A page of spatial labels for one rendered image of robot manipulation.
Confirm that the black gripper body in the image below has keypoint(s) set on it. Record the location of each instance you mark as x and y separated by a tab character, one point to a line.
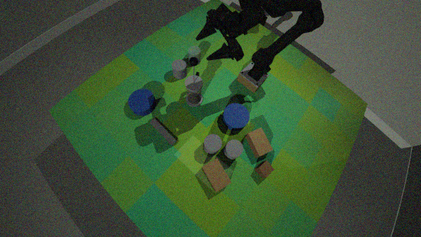
233	44

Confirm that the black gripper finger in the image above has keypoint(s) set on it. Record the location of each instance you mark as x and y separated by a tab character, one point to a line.
222	53
207	30

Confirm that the blue cylinder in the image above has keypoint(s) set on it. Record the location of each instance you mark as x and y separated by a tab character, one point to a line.
235	116
142	102

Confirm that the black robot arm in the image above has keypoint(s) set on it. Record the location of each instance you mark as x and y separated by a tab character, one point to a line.
311	18

